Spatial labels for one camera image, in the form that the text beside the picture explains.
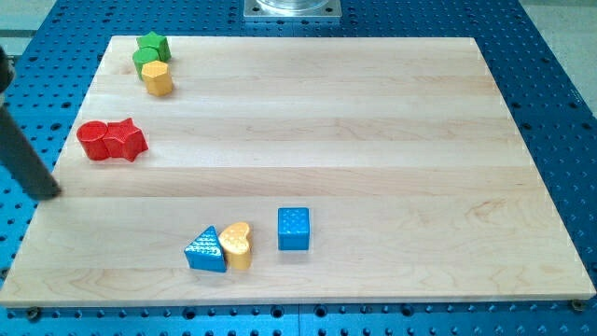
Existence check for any green cylinder block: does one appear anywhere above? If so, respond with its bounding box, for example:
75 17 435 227
132 47 160 80

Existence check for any red star block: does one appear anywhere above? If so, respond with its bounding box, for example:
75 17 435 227
103 118 148 161

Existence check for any blue cube block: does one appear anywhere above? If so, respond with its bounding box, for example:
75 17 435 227
278 207 311 250

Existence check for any board clamp screw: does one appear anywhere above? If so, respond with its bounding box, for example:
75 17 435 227
25 307 41 321
570 300 586 313

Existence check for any yellow hexagon block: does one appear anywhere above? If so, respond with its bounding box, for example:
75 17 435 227
141 61 174 96

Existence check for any green star block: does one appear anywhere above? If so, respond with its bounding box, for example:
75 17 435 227
136 31 172 63

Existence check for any left board clamp screw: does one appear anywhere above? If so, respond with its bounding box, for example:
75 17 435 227
25 307 41 321

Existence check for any red cylinder block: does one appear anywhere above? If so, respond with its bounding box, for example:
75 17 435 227
76 120 109 161

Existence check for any wooden board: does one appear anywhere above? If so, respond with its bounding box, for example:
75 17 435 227
1 35 595 307

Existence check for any blue triangle block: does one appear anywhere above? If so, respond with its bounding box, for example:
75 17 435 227
184 226 227 273

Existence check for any yellow heart block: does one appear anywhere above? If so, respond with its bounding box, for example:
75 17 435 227
218 222 252 271

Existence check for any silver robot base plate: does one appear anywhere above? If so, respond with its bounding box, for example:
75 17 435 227
243 0 342 19

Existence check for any right board clamp screw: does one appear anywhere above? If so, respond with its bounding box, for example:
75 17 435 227
570 300 586 313

